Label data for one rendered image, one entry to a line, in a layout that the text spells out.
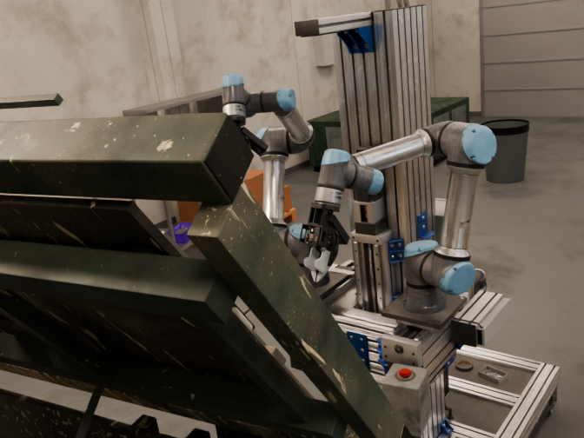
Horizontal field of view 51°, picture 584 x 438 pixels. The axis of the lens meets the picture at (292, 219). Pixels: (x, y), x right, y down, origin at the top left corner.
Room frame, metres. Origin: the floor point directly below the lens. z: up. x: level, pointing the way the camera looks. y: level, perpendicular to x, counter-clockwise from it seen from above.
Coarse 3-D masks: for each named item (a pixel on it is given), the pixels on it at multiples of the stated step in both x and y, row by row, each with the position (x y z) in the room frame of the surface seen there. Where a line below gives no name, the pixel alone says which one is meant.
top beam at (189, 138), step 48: (0, 144) 1.10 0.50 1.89; (48, 144) 1.04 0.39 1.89; (96, 144) 0.98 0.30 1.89; (144, 144) 0.93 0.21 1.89; (192, 144) 0.88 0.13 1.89; (240, 144) 0.92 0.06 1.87; (0, 192) 1.15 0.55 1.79; (48, 192) 1.08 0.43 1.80; (96, 192) 1.01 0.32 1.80; (144, 192) 0.96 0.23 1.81; (192, 192) 0.90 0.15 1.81
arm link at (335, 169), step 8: (328, 152) 1.63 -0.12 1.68; (336, 152) 1.62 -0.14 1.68; (344, 152) 1.63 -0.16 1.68; (328, 160) 1.62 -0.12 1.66; (336, 160) 1.61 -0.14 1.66; (344, 160) 1.62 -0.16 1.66; (328, 168) 1.61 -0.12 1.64; (336, 168) 1.61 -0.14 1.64; (344, 168) 1.61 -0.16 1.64; (352, 168) 1.63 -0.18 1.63; (320, 176) 1.62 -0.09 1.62; (328, 176) 1.60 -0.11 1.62; (336, 176) 1.60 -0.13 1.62; (344, 176) 1.61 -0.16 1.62; (352, 176) 1.62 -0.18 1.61; (320, 184) 1.61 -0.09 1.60; (328, 184) 1.59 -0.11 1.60; (336, 184) 1.59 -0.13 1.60; (344, 184) 1.61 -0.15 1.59
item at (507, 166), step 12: (504, 120) 6.92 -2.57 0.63; (516, 120) 6.84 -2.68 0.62; (504, 132) 6.45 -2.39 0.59; (516, 132) 6.43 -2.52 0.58; (504, 144) 6.47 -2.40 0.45; (516, 144) 6.45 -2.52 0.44; (504, 156) 6.48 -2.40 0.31; (516, 156) 6.46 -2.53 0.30; (492, 168) 6.58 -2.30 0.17; (504, 168) 6.49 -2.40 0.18; (516, 168) 6.47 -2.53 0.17; (492, 180) 6.60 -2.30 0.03; (504, 180) 6.50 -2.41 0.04; (516, 180) 6.49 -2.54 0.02
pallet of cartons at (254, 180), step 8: (248, 176) 5.72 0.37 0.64; (256, 176) 5.72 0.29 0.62; (248, 184) 5.63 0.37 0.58; (256, 184) 5.70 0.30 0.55; (256, 192) 5.69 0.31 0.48; (288, 192) 6.14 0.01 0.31; (256, 200) 5.68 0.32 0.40; (288, 200) 6.12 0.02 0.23; (184, 208) 6.15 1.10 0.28; (192, 208) 6.08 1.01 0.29; (288, 208) 6.11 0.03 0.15; (184, 216) 6.16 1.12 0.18; (192, 216) 6.10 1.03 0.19; (288, 216) 6.13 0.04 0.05; (296, 216) 6.17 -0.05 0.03
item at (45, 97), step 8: (8, 96) 1.42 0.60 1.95; (16, 96) 1.40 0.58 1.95; (24, 96) 1.39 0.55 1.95; (32, 96) 1.37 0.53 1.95; (40, 96) 1.36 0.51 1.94; (48, 96) 1.34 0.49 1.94; (56, 96) 1.33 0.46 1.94; (0, 104) 1.42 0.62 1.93; (8, 104) 1.41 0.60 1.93; (16, 104) 1.39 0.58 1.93; (24, 104) 1.38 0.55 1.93; (32, 104) 1.37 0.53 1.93; (40, 104) 1.36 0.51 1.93; (48, 104) 1.35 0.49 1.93; (56, 104) 1.34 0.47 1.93
